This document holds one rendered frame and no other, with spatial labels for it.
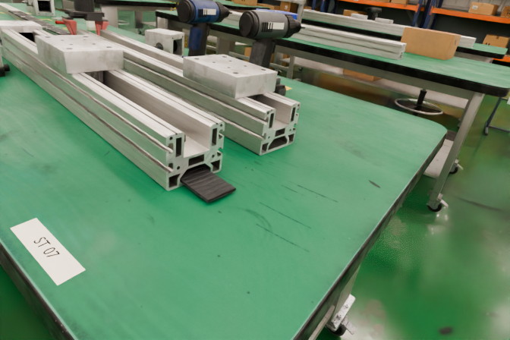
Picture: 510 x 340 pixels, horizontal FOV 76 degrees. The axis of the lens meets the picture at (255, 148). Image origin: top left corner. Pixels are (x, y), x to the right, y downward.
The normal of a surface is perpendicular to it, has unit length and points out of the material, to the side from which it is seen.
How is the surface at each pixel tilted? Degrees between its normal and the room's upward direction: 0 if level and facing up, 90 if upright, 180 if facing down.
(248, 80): 90
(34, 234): 0
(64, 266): 0
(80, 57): 90
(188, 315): 0
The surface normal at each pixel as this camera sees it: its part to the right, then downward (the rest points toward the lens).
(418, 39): -0.68, 0.23
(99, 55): 0.72, 0.38
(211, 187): 0.12, -0.89
